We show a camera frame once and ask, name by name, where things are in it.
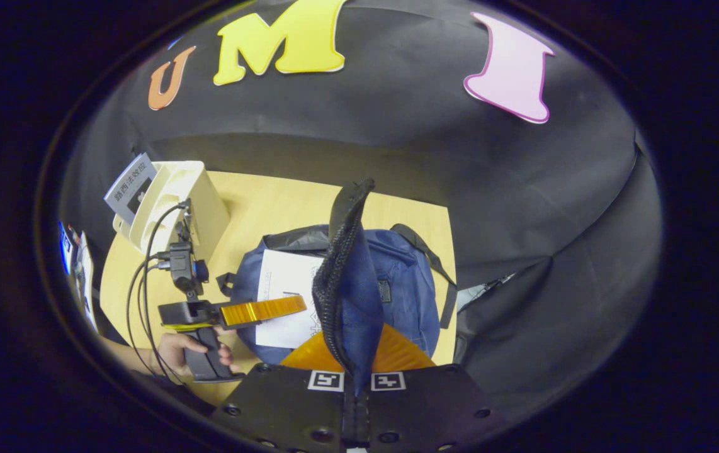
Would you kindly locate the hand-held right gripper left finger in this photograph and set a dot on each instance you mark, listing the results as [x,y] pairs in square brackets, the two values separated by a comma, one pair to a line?
[284,409]

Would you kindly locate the black backdrop cloth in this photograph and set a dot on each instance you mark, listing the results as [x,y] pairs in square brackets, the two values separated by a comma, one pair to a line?
[397,145]

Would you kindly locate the grey cover book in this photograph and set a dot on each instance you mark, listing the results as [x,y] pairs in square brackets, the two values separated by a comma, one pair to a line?
[128,185]

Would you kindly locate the blue schoolbag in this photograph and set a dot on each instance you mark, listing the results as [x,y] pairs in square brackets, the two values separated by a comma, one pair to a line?
[403,277]

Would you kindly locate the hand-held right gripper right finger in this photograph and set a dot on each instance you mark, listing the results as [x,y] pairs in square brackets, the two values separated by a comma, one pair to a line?
[422,409]

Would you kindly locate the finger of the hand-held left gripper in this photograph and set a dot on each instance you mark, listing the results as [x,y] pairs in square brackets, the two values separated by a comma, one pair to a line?
[265,311]

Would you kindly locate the white bookshelf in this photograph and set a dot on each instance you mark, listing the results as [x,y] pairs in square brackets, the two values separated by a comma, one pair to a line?
[189,201]

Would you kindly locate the wall poster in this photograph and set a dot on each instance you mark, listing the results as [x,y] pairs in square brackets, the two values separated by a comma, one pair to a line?
[76,264]

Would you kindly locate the white cover book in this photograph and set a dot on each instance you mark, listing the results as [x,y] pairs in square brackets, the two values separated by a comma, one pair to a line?
[284,277]

